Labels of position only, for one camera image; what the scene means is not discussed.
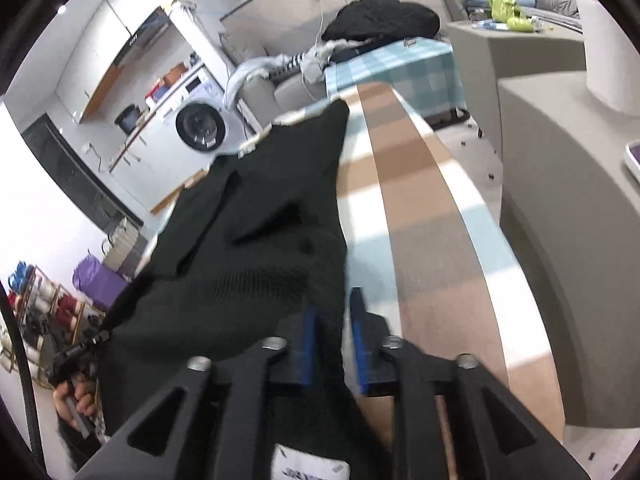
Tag purple bag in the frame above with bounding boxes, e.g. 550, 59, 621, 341
72, 255, 133, 311

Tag black knit sweater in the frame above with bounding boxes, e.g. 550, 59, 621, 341
95, 99, 396, 480

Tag blue checked small table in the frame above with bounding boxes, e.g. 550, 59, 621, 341
325, 37, 469, 127

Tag white paper roll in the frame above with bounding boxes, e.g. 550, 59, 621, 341
579, 0, 640, 116

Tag white laundry basket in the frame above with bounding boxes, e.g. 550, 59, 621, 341
102, 217, 139, 281

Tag grey striped garment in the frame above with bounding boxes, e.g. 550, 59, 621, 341
280, 39, 353, 86

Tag beige low cabinet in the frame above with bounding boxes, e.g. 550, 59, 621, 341
445, 19, 587, 161
499, 72, 640, 431

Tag brown blue checked tablecloth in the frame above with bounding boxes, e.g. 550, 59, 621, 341
145, 82, 567, 480

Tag black pot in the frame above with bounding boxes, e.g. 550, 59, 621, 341
114, 104, 142, 135

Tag person's left hand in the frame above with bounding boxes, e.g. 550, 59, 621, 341
53, 379, 99, 430

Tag grey clothes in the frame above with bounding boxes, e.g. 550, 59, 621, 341
537, 0, 582, 16

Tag white washing machine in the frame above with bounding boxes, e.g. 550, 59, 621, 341
175, 62, 242, 155

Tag black clothes pile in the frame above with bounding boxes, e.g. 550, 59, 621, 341
321, 0, 442, 43

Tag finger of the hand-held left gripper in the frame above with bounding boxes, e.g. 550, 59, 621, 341
75, 329, 114, 356

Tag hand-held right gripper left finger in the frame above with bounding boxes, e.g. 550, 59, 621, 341
75, 307, 319, 480

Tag black cable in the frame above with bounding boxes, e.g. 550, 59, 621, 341
0, 280, 49, 480

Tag wooden shoe rack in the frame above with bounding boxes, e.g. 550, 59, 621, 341
4, 260, 107, 391

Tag white tray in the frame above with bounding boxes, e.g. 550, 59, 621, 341
622, 141, 640, 182

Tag black range hood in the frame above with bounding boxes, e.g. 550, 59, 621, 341
112, 7, 172, 68

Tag white garment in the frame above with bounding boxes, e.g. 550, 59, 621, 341
223, 54, 283, 110

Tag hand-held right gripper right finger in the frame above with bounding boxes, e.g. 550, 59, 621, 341
349, 287, 591, 480

